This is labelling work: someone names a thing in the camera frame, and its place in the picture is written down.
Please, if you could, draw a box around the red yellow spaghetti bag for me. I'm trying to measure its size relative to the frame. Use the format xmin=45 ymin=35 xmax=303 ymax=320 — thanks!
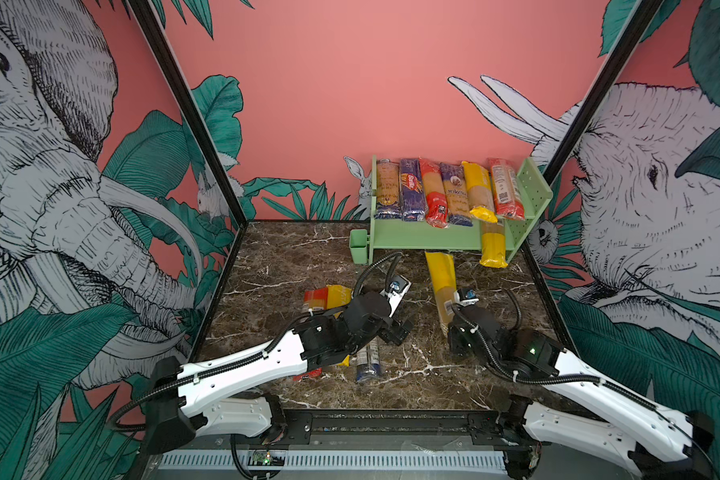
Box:
xmin=302 ymin=285 xmax=352 ymax=312

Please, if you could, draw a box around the purple label spaghetti bag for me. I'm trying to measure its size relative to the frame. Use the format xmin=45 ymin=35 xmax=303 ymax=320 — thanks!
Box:
xmin=356 ymin=338 xmax=382 ymax=383

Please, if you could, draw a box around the blue Korean spaghetti bag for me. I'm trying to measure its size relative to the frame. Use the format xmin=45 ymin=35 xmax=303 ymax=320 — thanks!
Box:
xmin=439 ymin=163 xmax=473 ymax=227

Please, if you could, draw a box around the blue Barilla spaghetti pack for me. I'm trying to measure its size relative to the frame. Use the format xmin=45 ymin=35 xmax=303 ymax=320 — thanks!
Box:
xmin=399 ymin=158 xmax=427 ymax=222

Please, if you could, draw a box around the yellow Pastatime spaghetti bag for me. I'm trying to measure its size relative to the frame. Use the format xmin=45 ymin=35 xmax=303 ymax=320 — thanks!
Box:
xmin=462 ymin=161 xmax=498 ymax=224

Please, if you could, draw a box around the red label spaghetti bag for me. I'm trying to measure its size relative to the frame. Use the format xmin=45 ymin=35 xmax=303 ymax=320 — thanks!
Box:
xmin=488 ymin=158 xmax=525 ymax=220

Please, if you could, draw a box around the blue gold spaghetti bag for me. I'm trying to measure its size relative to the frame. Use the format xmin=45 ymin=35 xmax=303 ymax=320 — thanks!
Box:
xmin=375 ymin=159 xmax=402 ymax=219

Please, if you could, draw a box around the yellow barcode spaghetti bag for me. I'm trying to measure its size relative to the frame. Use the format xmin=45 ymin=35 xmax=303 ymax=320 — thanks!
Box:
xmin=480 ymin=219 xmax=508 ymax=269

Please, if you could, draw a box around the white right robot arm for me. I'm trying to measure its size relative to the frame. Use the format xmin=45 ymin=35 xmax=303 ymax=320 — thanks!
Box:
xmin=446 ymin=301 xmax=717 ymax=479

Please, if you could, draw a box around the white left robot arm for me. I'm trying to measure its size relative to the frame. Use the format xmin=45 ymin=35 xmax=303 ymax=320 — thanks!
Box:
xmin=143 ymin=287 xmax=412 ymax=455

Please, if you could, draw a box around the green metal shelf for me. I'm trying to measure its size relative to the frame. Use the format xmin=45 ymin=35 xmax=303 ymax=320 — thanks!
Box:
xmin=366 ymin=158 xmax=553 ymax=264

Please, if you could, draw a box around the green hanging cup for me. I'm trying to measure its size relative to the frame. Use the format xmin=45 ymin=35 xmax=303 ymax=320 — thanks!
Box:
xmin=349 ymin=229 xmax=368 ymax=265

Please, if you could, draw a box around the white vented strip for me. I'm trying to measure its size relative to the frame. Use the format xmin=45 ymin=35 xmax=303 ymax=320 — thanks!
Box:
xmin=160 ymin=450 xmax=507 ymax=474

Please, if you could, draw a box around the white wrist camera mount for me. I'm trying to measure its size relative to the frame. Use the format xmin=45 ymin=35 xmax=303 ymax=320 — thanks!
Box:
xmin=381 ymin=274 xmax=411 ymax=316

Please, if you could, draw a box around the black corrugated cable left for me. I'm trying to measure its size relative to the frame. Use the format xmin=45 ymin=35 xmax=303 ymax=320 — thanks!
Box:
xmin=352 ymin=250 xmax=404 ymax=298

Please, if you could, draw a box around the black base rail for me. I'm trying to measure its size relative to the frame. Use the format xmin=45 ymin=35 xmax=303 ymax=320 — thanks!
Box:
xmin=234 ymin=409 xmax=542 ymax=449

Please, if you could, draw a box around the black corner frame post right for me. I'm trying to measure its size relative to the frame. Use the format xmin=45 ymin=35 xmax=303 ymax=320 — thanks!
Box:
xmin=543 ymin=0 xmax=663 ymax=183

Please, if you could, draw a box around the black corner frame post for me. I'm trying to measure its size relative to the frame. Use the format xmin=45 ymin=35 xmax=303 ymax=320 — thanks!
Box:
xmin=543 ymin=0 xmax=663 ymax=183
xmin=128 ymin=0 xmax=248 ymax=227

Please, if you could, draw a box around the black corner frame post left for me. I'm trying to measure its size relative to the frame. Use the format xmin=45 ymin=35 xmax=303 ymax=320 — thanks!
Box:
xmin=128 ymin=0 xmax=248 ymax=227

